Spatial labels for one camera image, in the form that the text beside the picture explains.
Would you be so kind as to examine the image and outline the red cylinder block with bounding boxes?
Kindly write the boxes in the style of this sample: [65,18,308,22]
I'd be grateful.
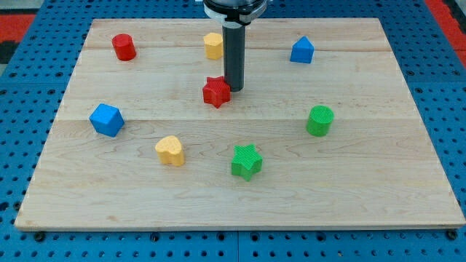
[112,33,137,61]

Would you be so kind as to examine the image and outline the blue cube block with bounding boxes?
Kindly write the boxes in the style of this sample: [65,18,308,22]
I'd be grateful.
[89,103,125,137]

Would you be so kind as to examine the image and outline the green cylinder block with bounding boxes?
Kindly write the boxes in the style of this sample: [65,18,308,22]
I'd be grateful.
[306,105,334,137]

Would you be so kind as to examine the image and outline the wooden board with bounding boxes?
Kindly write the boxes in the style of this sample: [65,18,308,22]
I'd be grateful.
[15,18,465,231]

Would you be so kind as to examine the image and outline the red star block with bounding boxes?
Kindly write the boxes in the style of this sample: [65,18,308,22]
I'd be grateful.
[202,76,231,108]

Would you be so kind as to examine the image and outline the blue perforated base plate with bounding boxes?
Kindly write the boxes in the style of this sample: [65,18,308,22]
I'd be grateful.
[1,1,465,261]

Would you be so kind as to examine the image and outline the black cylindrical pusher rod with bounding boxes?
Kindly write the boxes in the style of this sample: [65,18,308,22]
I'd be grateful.
[222,26,245,92]

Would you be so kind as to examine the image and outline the yellow hexagon block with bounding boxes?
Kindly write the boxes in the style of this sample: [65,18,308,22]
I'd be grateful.
[203,33,223,60]

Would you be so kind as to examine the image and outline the blue pentagon block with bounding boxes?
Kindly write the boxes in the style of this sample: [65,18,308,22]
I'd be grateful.
[290,36,315,64]

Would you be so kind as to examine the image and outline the yellow heart block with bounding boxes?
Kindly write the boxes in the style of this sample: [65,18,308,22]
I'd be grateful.
[154,135,185,167]

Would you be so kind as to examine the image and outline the green star block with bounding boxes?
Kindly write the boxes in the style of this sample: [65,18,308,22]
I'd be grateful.
[231,144,263,182]

